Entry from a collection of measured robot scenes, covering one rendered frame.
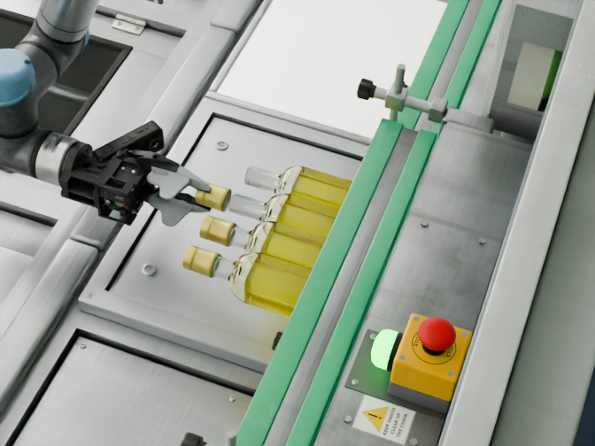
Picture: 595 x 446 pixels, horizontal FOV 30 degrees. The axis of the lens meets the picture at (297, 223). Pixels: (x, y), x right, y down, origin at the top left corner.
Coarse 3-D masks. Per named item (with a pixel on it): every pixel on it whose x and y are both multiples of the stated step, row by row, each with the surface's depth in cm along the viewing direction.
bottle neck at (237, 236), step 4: (232, 228) 156; (236, 228) 156; (240, 228) 156; (244, 228) 156; (232, 232) 155; (236, 232) 155; (240, 232) 155; (244, 232) 155; (248, 232) 155; (228, 236) 155; (232, 236) 155; (236, 236) 155; (240, 236) 155; (244, 236) 155; (228, 240) 156; (232, 240) 155; (236, 240) 155; (240, 240) 155; (244, 240) 155; (232, 244) 156; (236, 244) 156; (240, 244) 155; (240, 248) 156
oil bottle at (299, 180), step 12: (288, 168) 162; (300, 168) 162; (288, 180) 160; (300, 180) 160; (312, 180) 161; (324, 180) 161; (336, 180) 161; (348, 180) 161; (276, 192) 161; (288, 192) 160; (300, 192) 159; (312, 192) 159; (324, 192) 159; (336, 192) 159; (336, 204) 158
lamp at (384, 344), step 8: (376, 336) 123; (384, 336) 121; (392, 336) 121; (400, 336) 121; (376, 344) 121; (384, 344) 121; (392, 344) 121; (376, 352) 121; (384, 352) 121; (392, 352) 120; (376, 360) 121; (384, 360) 121; (392, 360) 120; (384, 368) 122
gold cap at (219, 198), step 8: (208, 184) 161; (200, 192) 160; (208, 192) 160; (216, 192) 160; (224, 192) 160; (200, 200) 160; (208, 200) 160; (216, 200) 160; (224, 200) 163; (216, 208) 160; (224, 208) 162
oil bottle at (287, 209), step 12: (264, 204) 159; (276, 204) 157; (288, 204) 157; (300, 204) 157; (312, 204) 158; (324, 204) 158; (264, 216) 157; (276, 216) 156; (288, 216) 156; (300, 216) 156; (312, 216) 156; (324, 216) 156; (300, 228) 155; (312, 228) 155; (324, 228) 155
